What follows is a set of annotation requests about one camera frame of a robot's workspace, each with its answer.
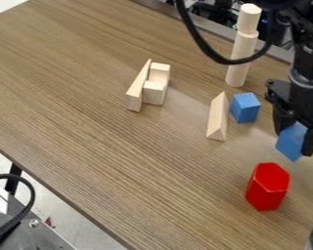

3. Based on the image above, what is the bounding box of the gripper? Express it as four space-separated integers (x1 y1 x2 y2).
263 69 313 157

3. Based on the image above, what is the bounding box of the blue cube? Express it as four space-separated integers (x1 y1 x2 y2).
229 92 263 124
274 121 310 163

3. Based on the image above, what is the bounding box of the red hexagon block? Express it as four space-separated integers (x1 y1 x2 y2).
244 162 292 212

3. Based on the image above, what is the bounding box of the wooden cube block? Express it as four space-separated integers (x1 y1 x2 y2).
147 62 173 86
140 79 170 106

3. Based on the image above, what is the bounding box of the wooden triangular prism block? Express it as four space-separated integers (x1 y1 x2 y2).
204 91 232 143

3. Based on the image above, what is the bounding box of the wooden cylinder block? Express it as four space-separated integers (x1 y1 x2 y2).
224 3 264 88

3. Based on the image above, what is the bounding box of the grey metal base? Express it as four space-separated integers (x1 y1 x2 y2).
0 194 78 250

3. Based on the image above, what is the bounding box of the black cable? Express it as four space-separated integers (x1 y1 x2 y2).
173 0 275 65

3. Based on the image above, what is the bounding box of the black corrugated hose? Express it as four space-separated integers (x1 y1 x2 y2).
0 173 37 246

